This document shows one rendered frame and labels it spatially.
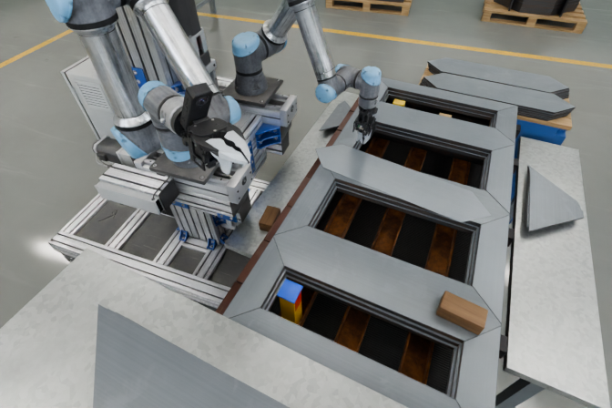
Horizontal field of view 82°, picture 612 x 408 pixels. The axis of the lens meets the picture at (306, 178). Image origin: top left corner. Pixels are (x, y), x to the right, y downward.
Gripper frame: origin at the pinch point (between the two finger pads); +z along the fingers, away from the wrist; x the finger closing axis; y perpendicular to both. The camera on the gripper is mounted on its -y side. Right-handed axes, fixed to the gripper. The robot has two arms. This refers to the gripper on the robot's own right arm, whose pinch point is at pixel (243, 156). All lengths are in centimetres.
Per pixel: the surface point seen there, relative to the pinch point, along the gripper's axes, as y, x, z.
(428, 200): 49, -76, 12
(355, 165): 49, -73, -20
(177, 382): 41.8, 24.4, 7.8
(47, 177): 150, 12, -235
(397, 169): 48, -82, -6
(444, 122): 42, -126, -9
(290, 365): 41.5, 5.3, 21.4
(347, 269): 55, -33, 9
